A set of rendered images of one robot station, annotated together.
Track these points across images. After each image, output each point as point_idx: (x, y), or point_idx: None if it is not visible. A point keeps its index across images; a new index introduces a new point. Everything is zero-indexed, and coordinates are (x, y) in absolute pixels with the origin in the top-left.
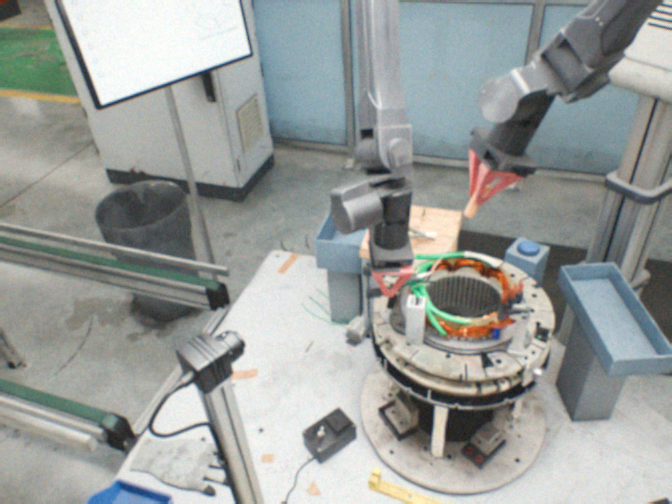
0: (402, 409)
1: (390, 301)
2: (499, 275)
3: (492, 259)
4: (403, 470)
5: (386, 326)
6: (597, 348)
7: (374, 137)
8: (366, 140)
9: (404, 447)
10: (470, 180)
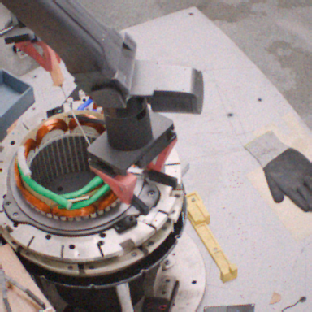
0: (158, 280)
1: (131, 217)
2: (28, 145)
3: (19, 151)
4: (201, 264)
5: (162, 205)
6: (16, 113)
7: (127, 44)
8: (119, 68)
9: (179, 279)
10: (52, 55)
